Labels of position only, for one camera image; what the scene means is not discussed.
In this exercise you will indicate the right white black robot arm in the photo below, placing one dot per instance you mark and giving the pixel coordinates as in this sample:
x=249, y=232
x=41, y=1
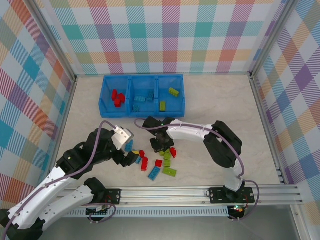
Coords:
x=190, y=132

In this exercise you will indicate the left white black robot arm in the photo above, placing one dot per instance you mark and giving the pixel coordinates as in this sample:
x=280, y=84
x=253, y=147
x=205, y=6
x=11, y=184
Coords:
x=37, y=197

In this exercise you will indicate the aluminium frame leg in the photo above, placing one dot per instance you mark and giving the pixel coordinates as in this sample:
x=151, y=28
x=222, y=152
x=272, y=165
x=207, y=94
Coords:
x=298, y=222

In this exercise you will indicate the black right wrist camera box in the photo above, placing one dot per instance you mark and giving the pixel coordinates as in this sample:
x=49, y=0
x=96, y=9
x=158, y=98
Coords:
x=151, y=122

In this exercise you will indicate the aluminium frame side rail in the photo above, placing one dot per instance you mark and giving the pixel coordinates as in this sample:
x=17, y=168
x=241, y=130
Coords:
x=268, y=130
x=68, y=112

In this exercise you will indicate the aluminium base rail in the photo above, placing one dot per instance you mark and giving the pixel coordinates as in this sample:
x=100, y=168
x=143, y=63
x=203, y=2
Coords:
x=162, y=196

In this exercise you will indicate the green lego brick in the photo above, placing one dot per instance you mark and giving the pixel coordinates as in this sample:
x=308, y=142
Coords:
x=161, y=153
x=167, y=163
x=174, y=91
x=170, y=172
x=162, y=106
x=168, y=155

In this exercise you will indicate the aluminium frame post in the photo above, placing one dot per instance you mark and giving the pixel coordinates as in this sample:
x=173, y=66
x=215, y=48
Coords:
x=273, y=37
x=53, y=42

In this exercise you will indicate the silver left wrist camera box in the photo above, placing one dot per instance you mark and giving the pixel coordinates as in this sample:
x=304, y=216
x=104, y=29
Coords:
x=122, y=138

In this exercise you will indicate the small circuit board with leds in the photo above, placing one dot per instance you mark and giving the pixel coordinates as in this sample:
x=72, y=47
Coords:
x=237, y=208

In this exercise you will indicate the red lego brick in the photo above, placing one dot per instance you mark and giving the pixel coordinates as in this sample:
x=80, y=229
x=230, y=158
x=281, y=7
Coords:
x=117, y=103
x=121, y=97
x=144, y=165
x=114, y=94
x=158, y=163
x=173, y=152
x=142, y=153

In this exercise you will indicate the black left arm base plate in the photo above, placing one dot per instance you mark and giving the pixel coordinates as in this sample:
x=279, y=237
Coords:
x=113, y=196

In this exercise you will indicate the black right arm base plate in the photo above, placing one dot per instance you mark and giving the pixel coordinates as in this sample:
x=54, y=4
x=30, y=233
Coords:
x=217, y=196

